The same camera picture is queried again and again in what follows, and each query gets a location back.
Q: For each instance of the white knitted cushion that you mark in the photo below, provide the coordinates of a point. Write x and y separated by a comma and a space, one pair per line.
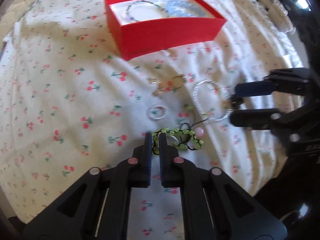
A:
280, 12

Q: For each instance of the beige quilted blanket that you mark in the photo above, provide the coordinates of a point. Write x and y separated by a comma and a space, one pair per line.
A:
15, 7

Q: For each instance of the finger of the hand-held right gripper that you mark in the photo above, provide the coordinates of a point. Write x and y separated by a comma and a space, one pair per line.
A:
252, 88
250, 118

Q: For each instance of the cherry print bedsheet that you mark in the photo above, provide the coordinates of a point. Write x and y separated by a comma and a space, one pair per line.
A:
75, 92

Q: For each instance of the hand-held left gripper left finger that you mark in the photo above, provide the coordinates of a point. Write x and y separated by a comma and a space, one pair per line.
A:
149, 160

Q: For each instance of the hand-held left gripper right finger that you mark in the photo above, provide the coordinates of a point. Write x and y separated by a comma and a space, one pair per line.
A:
162, 160

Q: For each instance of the red jewelry box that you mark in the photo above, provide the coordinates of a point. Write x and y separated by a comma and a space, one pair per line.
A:
162, 33

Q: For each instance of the pink bead charm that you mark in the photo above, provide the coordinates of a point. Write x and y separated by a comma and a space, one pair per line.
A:
200, 132

